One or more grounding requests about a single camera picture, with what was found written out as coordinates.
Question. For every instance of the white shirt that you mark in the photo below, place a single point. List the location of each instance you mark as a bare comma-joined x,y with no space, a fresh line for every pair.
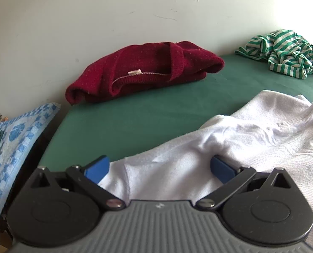
264,137

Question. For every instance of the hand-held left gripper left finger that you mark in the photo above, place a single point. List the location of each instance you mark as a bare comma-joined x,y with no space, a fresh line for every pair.
97,169

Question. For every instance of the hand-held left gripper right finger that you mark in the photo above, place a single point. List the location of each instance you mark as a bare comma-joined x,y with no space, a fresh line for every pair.
221,170

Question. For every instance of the blue patterned cloth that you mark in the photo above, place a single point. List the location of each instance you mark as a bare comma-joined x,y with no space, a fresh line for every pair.
16,142

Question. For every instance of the dark bed frame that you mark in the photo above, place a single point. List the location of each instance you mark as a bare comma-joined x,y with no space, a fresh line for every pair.
43,142

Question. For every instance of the green striped shirt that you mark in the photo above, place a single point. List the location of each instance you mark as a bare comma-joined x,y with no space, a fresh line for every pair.
285,50

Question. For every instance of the red knitted sweater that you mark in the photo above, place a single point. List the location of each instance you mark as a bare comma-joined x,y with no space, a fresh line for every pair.
145,68

